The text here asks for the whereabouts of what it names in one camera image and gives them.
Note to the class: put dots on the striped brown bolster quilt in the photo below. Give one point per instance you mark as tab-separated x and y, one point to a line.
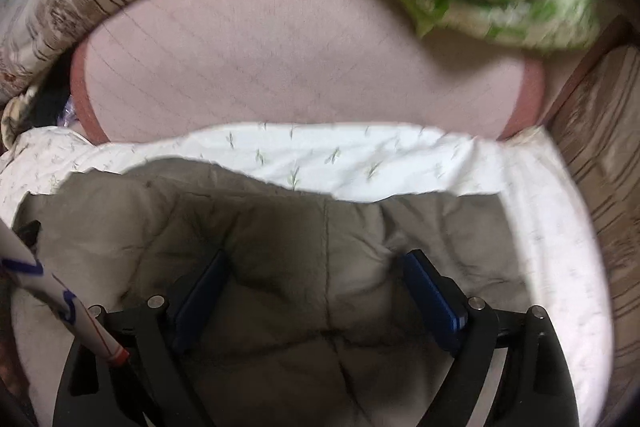
597	130

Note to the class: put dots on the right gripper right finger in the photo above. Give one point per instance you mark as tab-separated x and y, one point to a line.
469	335

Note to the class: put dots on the white leaf-print quilt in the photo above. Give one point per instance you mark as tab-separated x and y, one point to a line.
556	244

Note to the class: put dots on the cream floral cloth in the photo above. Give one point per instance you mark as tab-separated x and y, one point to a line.
14	115

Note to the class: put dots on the olive hooded puffer jacket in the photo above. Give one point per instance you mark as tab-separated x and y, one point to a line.
315	327

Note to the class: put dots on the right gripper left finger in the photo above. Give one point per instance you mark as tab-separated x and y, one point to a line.
152	387

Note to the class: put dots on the pink quilted pillow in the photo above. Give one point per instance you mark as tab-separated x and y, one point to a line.
164	68

